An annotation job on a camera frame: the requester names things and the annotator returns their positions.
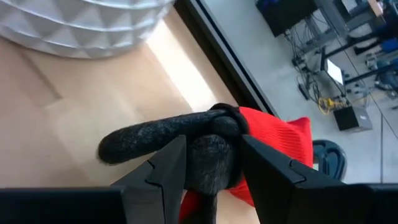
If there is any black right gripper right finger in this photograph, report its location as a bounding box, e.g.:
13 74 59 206
241 135 346 224

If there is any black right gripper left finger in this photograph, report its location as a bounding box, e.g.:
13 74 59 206
111 135 187 224

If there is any black grey floor box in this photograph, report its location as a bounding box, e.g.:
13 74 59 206
333 106 373 131

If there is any white-screen monitor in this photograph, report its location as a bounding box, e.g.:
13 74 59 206
320 46 345 86

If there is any black cabinet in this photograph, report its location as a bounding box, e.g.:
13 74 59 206
255 0 321 37

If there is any succulent in white pot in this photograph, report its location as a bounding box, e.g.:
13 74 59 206
0 0 175 60

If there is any yellow coiled floor cable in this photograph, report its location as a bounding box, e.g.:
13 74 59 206
318 96 343 115

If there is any black aluminium table frame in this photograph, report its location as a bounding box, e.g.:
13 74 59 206
174 0 279 116

